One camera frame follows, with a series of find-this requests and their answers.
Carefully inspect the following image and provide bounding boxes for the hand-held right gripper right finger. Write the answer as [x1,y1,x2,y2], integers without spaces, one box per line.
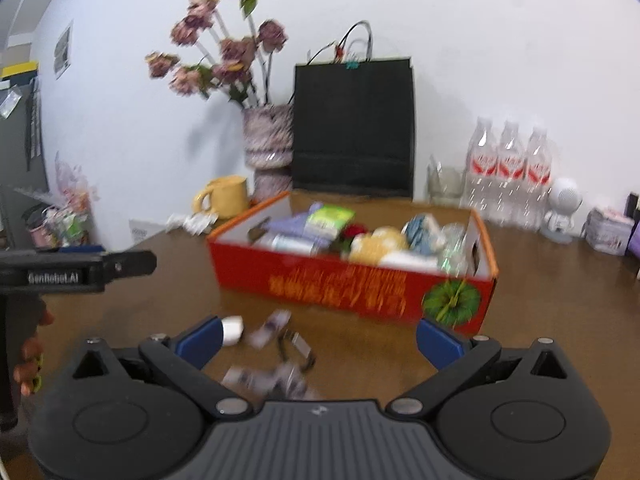
[387,317,569,421]

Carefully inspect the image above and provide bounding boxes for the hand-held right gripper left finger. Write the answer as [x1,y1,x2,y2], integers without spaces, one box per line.
[70,316,252,421]

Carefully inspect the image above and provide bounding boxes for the clear plastic packet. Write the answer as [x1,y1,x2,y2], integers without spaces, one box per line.
[222,362,321,401]

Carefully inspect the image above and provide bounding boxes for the white cloth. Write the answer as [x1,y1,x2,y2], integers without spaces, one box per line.
[382,251,441,273]

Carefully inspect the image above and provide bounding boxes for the clear plastic bag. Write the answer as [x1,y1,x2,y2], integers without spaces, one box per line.
[437,222,473,276]

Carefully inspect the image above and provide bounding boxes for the black clip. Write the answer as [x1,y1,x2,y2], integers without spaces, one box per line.
[276,332,317,372]

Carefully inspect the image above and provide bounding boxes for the yellow plush toy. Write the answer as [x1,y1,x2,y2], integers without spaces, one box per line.
[348,226,410,266]

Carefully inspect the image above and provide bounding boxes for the teal item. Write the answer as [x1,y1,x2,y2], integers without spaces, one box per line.
[402,213,443,253]

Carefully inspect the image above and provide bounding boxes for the red cardboard box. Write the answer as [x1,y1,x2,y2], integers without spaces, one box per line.
[207,191,499,336]

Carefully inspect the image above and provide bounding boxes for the red artificial rose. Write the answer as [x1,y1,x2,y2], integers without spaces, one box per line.
[330,222,371,256]

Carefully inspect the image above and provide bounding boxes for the purple fabric pouch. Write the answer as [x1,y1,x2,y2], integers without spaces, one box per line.
[265,202,326,241]

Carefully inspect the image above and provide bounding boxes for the green tissue pack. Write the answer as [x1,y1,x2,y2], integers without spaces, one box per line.
[305,205,356,241]

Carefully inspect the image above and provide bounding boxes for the person's left hand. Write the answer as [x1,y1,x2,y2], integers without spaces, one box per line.
[12,307,55,397]

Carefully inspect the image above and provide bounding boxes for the white booklet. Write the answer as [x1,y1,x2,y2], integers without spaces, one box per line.
[128,219,169,247]

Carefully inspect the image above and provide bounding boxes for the wrapped flower bouquet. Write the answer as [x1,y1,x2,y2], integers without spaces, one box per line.
[15,152,99,251]

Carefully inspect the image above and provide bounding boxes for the crumpled white tissue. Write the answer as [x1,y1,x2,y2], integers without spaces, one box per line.
[165,211,219,235]

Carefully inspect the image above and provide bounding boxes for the grey metal cabinet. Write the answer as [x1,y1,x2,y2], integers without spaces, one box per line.
[0,60,51,253]

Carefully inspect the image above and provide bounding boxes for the yellow mug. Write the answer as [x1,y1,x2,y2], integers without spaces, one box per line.
[193,176,250,221]

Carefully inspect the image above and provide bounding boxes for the clear glass cup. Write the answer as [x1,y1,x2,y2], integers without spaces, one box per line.
[426,162,466,206]

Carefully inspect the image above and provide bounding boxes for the white robot figure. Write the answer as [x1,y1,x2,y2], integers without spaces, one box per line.
[539,176,584,245]

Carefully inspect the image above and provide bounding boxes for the clear water bottle red label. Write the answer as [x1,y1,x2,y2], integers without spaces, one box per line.
[495,120,529,226]
[466,116,501,221]
[522,126,554,229]

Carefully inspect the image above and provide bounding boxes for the purple mottled vase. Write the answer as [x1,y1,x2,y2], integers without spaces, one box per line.
[242,104,295,204]

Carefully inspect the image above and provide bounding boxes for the white and pink box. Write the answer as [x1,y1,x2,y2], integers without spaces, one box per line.
[584,206,635,257]

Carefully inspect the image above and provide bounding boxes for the purple tissue pack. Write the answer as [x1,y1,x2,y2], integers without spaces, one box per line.
[626,217,640,261]

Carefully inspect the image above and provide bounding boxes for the black paper bag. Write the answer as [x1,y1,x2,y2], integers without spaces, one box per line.
[291,21,417,200]

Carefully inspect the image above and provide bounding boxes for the dried pink flowers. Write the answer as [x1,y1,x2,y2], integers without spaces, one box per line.
[145,0,290,109]

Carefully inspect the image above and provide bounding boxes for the white wall vent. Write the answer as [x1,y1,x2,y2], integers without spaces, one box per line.
[52,21,75,80]

